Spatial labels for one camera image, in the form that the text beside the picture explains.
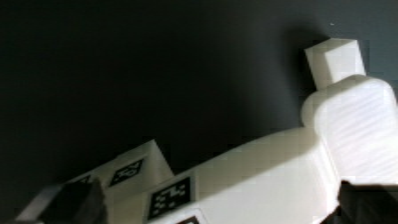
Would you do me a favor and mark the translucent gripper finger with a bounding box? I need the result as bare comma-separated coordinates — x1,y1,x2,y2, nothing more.
15,184,65,224

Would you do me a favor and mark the white chair back part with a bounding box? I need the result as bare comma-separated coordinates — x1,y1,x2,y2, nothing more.
109,74,398,224

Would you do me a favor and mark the white tagged cube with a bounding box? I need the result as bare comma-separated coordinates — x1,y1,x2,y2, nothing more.
61,139,177,201

